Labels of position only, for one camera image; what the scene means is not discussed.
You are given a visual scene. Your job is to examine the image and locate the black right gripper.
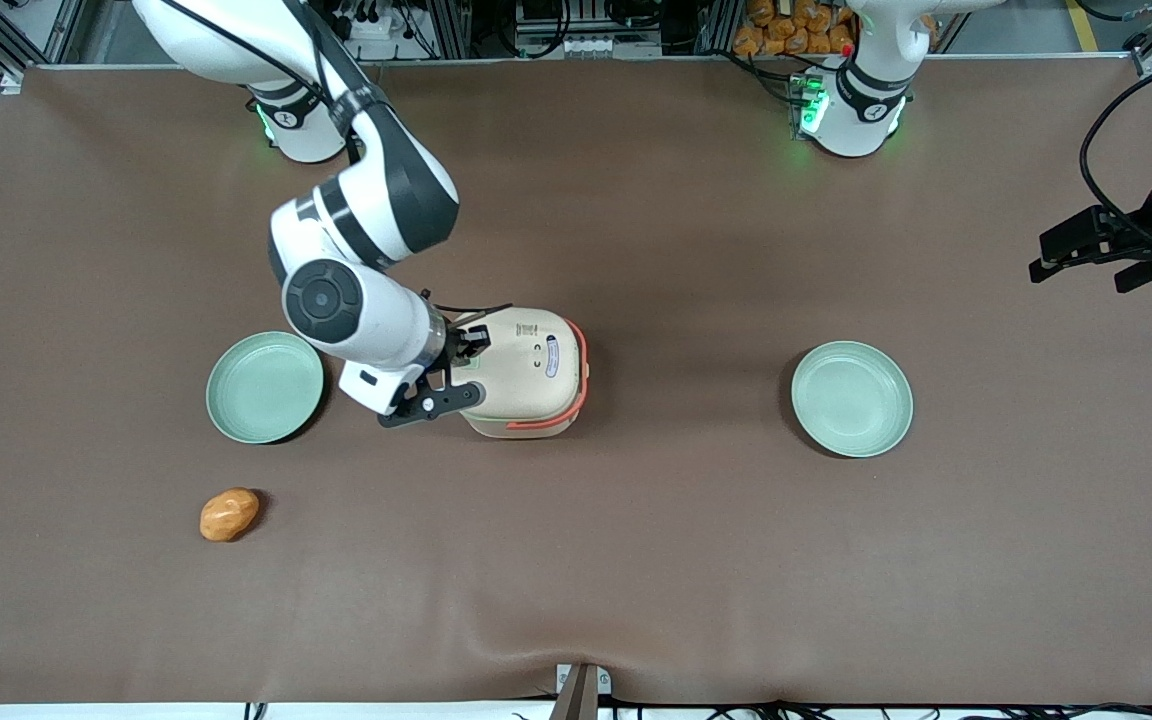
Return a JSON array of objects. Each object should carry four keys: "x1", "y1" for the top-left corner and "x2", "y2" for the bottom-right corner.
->
[{"x1": 378, "y1": 322, "x2": 493, "y2": 430}]

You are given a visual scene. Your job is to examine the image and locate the cream rice cooker orange handle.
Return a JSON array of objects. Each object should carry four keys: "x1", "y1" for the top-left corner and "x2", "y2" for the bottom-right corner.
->
[{"x1": 448, "y1": 308, "x2": 592, "y2": 440}]

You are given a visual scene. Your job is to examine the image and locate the light green round plate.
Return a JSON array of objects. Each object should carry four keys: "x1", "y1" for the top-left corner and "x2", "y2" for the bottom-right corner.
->
[
  {"x1": 790, "y1": 341, "x2": 915, "y2": 460},
  {"x1": 205, "y1": 331, "x2": 326, "y2": 446}
]

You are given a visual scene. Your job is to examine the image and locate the brown table mat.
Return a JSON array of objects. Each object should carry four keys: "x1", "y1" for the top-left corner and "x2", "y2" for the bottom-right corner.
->
[{"x1": 0, "y1": 57, "x2": 1152, "y2": 707}]

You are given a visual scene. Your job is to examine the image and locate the orange-brown bread roll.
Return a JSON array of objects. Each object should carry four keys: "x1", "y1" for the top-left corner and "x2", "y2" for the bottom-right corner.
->
[{"x1": 199, "y1": 487, "x2": 262, "y2": 544}]

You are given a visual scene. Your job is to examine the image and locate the white power strip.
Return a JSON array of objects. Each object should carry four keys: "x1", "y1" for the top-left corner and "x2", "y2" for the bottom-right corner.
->
[{"x1": 336, "y1": 8, "x2": 409, "y2": 43}]

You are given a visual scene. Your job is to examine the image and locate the crate of bread rolls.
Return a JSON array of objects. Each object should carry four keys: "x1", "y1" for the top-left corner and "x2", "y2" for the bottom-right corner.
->
[{"x1": 732, "y1": 0, "x2": 858, "y2": 58}]

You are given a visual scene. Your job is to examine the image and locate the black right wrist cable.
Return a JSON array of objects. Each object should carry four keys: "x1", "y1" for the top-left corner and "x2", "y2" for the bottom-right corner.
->
[{"x1": 420, "y1": 289, "x2": 516, "y2": 328}]

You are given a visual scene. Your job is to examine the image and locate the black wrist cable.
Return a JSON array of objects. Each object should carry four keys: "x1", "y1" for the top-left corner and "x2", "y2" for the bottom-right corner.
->
[
  {"x1": 1078, "y1": 52, "x2": 1152, "y2": 253},
  {"x1": 420, "y1": 289, "x2": 516, "y2": 328}
]

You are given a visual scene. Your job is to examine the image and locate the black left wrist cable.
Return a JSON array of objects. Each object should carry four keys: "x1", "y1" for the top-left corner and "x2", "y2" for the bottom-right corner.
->
[{"x1": 1078, "y1": 52, "x2": 1152, "y2": 253}]

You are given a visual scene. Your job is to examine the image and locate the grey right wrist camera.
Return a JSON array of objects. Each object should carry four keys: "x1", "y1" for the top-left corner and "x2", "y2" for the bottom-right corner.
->
[{"x1": 339, "y1": 359, "x2": 429, "y2": 418}]

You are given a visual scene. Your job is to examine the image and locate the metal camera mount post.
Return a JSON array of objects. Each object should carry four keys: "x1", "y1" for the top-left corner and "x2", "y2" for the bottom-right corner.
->
[{"x1": 553, "y1": 662, "x2": 614, "y2": 720}]

